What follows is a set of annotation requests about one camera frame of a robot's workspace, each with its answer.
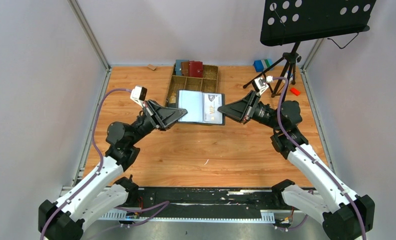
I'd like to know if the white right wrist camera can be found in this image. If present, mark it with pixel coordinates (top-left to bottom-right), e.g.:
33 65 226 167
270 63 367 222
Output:
251 76 273 96

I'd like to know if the blue block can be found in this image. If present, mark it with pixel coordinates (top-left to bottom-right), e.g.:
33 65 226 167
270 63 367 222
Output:
253 59 267 73

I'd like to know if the black card holder with sleeves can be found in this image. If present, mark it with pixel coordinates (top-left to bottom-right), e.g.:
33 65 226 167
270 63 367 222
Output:
176 89 225 125

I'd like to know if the woven wicker tray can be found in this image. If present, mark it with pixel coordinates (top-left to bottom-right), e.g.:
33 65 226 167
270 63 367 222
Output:
165 64 219 107

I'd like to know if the white slotted cable duct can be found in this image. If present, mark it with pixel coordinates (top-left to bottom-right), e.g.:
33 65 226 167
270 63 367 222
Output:
99 204 275 224

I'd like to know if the silver VIP credit card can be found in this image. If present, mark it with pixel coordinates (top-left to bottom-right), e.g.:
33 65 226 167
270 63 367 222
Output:
203 92 223 125

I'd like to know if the red card wallet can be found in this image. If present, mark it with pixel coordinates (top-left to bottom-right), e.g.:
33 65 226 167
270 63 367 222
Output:
189 61 203 78

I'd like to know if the red block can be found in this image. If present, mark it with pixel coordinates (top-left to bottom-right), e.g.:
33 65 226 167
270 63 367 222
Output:
290 87 301 96

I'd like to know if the brown card wallet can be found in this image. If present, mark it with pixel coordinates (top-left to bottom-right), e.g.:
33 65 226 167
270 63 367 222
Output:
181 61 190 77

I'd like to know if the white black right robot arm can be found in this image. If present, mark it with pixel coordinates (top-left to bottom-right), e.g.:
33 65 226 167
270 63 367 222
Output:
218 90 375 240

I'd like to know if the blue card wallet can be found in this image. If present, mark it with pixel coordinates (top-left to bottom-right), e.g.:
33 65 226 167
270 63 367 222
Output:
174 59 189 76

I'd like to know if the black music stand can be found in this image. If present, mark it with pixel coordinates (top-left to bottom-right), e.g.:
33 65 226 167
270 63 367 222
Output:
260 0 376 79

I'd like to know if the green block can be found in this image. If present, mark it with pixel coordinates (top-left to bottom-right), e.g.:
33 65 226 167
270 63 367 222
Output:
264 58 273 71

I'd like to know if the gold cards stack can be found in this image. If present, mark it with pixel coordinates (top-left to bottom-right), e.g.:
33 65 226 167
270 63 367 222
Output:
167 94 177 107

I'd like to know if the small wooden block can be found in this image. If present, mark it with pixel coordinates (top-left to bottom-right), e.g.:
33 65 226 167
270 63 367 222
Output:
147 64 157 71

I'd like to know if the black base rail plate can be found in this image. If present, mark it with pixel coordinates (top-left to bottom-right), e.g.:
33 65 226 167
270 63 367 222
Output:
122 187 293 215

